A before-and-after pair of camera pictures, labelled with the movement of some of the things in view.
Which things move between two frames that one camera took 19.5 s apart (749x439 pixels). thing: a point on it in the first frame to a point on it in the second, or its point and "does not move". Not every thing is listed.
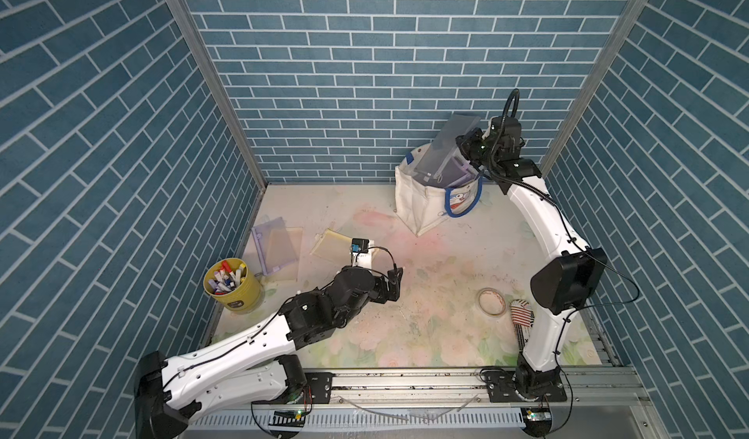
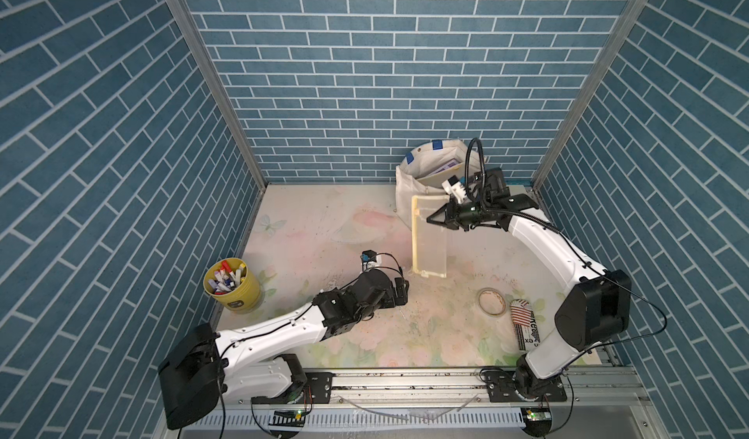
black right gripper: (466, 143) to (449, 214)
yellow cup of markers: (229, 283) does not move
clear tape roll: (492, 301) does not move
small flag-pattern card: (523, 319) does not move
